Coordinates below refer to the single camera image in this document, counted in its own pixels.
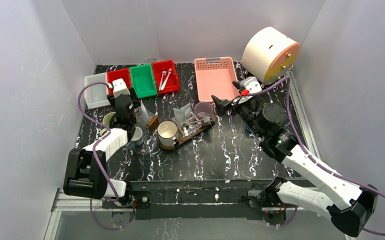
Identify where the green mug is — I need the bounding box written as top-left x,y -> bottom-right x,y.
99,112 -> 116,137

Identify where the white ribbed mug black rim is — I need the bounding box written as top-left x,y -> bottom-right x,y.
157,120 -> 179,148

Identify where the right red plastic bin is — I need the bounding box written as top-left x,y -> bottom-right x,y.
151,59 -> 181,95

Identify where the grey mug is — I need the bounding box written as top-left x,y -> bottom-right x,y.
131,126 -> 144,147

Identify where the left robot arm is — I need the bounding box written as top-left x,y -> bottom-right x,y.
63,95 -> 140,202

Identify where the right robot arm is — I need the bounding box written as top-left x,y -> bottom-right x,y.
212,95 -> 378,238

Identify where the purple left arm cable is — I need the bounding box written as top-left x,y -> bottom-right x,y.
77,82 -> 127,231

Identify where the left red plastic bin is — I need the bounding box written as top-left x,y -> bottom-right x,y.
106,68 -> 132,94

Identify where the white plastic bin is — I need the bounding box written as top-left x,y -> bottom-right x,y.
84,72 -> 110,109

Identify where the blue cap toothpaste tube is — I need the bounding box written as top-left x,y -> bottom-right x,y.
140,100 -> 150,124

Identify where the clear textured square holder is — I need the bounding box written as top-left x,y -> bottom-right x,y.
170,113 -> 202,138

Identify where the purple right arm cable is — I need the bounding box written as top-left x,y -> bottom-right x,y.
248,76 -> 385,238

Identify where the orange cap toothpaste tube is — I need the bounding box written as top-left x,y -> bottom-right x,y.
173,108 -> 186,126

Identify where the green plastic bin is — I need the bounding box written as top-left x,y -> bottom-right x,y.
129,64 -> 158,99

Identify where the white toothbrush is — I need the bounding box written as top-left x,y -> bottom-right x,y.
164,68 -> 173,88
159,70 -> 167,91

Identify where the brown wooden holder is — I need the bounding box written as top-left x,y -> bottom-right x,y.
147,115 -> 160,132

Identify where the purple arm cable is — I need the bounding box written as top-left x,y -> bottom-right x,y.
77,82 -> 127,231
248,76 -> 385,238

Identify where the beige toothbrush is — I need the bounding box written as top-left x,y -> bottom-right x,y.
182,117 -> 214,128

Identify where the white cylindrical appliance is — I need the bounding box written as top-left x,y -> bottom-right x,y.
241,26 -> 301,86

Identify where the red plastic bin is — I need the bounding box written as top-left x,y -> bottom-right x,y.
151,59 -> 181,95
106,68 -> 132,94

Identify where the pink perforated basket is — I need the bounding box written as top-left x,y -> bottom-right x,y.
194,56 -> 239,103

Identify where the purple mug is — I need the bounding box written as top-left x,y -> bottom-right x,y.
194,102 -> 214,122

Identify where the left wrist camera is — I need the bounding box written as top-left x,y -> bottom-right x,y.
107,78 -> 131,98

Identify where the black cap toothpaste tube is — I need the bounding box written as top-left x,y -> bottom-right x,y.
180,103 -> 192,122

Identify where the clear holder with round holes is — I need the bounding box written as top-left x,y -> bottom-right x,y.
138,108 -> 154,125

